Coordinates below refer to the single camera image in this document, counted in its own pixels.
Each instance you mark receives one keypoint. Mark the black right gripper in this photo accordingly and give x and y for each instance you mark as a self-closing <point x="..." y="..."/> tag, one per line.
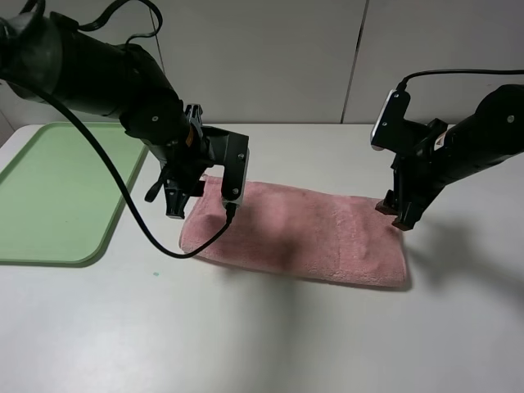
<point x="416" y="184"/>

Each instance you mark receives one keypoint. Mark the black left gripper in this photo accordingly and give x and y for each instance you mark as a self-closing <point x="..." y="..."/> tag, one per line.
<point x="186" y="159"/>

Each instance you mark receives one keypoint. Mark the pink terry towel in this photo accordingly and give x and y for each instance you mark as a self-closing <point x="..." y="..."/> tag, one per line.
<point x="311" y="235"/>

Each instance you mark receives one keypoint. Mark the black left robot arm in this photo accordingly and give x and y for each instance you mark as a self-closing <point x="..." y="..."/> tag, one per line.
<point x="121" y="82"/>

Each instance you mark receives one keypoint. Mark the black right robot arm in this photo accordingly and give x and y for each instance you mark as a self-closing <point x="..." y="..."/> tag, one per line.
<point x="488" y="137"/>

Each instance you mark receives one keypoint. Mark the light green plastic tray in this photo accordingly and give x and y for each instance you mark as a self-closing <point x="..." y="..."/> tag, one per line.
<point x="59" y="203"/>

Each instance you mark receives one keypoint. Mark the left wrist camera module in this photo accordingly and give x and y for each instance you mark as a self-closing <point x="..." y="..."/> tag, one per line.
<point x="232" y="152"/>

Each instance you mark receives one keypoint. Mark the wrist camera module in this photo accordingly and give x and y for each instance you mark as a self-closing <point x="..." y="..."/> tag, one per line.
<point x="392" y="131"/>
<point x="232" y="152"/>

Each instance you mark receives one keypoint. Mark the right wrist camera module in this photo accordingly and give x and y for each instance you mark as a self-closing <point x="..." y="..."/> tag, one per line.
<point x="392" y="131"/>

